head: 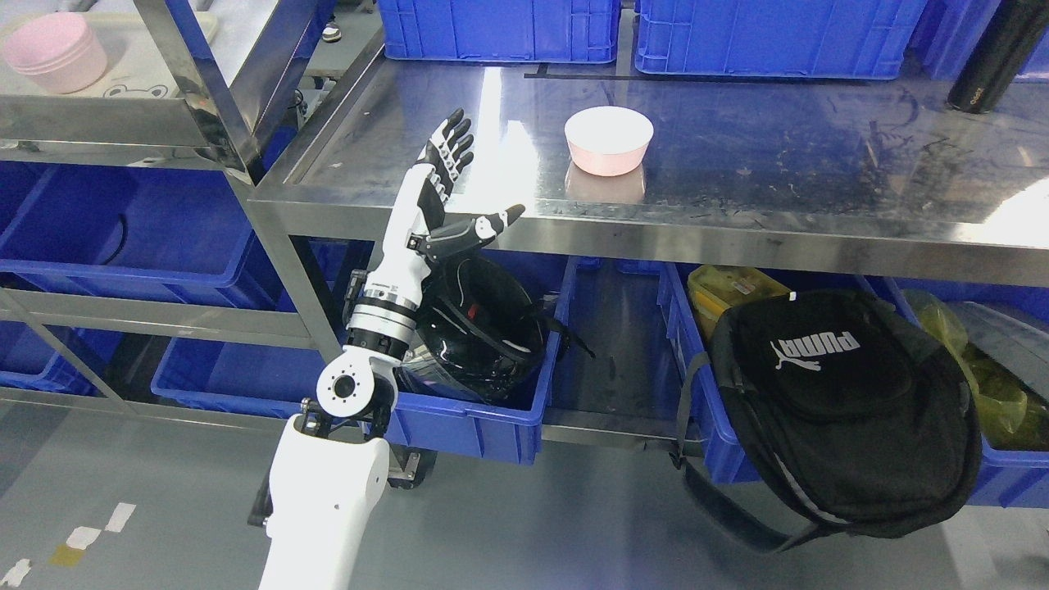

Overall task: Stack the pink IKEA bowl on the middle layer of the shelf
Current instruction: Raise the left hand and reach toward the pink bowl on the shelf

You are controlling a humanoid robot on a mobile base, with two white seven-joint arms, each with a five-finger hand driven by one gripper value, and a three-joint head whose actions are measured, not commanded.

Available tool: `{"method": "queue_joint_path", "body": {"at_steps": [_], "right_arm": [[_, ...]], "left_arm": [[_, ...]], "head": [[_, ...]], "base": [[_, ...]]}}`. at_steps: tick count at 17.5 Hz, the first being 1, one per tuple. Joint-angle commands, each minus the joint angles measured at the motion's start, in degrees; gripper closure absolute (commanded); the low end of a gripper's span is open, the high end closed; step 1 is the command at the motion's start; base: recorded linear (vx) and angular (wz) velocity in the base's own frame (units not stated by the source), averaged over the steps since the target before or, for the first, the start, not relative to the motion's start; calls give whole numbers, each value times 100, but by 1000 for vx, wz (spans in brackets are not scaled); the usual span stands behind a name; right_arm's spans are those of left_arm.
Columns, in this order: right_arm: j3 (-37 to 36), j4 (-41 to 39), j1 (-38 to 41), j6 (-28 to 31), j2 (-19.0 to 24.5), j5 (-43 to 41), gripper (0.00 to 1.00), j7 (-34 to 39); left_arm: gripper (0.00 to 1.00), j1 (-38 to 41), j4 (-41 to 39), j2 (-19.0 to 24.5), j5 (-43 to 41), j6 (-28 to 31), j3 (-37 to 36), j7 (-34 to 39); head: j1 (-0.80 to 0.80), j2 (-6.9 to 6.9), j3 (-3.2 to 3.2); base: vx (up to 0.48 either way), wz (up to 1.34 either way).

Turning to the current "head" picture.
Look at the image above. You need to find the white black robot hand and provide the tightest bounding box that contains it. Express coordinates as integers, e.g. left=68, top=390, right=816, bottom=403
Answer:
left=365, top=108, right=525, bottom=305

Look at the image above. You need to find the pink ikea bowl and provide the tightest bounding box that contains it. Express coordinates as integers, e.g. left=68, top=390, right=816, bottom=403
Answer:
left=563, top=106, right=655, bottom=178

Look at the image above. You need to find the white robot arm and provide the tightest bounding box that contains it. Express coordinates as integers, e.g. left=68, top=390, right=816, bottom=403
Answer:
left=259, top=283, right=422, bottom=589

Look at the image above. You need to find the stainless steel shelf rack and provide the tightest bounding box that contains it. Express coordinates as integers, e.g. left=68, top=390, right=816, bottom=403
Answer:
left=2, top=1, right=340, bottom=412

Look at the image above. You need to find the blue crate in shelf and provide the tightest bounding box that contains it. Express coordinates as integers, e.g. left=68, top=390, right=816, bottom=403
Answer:
left=1, top=161, right=282, bottom=310

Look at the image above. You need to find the stack of pink bowls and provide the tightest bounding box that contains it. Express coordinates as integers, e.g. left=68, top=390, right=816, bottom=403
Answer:
left=2, top=12, right=109, bottom=94

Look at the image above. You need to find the black motorcycle helmet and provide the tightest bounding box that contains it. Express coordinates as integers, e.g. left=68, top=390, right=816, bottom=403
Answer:
left=397, top=255, right=595, bottom=408

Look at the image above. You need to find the blue crate holding helmet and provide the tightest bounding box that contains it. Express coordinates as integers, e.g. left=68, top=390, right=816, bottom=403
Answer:
left=365, top=251, right=580, bottom=465

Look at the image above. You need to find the blue crate top left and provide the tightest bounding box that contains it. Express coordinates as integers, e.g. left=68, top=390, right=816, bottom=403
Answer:
left=378, top=1, right=621, bottom=64

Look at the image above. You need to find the yellow lidded food container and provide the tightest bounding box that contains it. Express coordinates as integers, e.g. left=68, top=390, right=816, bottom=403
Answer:
left=685, top=265, right=791, bottom=340

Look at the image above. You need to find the cream tray with bear print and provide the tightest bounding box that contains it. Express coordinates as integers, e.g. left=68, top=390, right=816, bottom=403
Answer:
left=1, top=10, right=174, bottom=98

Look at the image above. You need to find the black puma backpack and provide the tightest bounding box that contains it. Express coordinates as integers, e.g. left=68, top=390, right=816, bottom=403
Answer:
left=670, top=290, right=983, bottom=554

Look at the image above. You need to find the blue crate top right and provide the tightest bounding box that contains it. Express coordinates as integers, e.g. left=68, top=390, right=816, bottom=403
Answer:
left=634, top=1, right=926, bottom=79

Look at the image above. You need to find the stainless steel table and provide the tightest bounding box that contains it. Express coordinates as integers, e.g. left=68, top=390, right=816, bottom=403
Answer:
left=247, top=8, right=1049, bottom=447

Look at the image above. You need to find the yellow green plastic bag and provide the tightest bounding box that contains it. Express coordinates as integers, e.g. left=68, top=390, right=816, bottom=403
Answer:
left=902, top=288, right=1048, bottom=452

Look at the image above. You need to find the black bottle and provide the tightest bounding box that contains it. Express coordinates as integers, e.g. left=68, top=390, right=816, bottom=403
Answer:
left=947, top=1, right=1048, bottom=113

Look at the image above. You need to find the blue crate behind backpack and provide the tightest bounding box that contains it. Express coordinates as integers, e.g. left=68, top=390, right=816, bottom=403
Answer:
left=657, top=262, right=1048, bottom=508

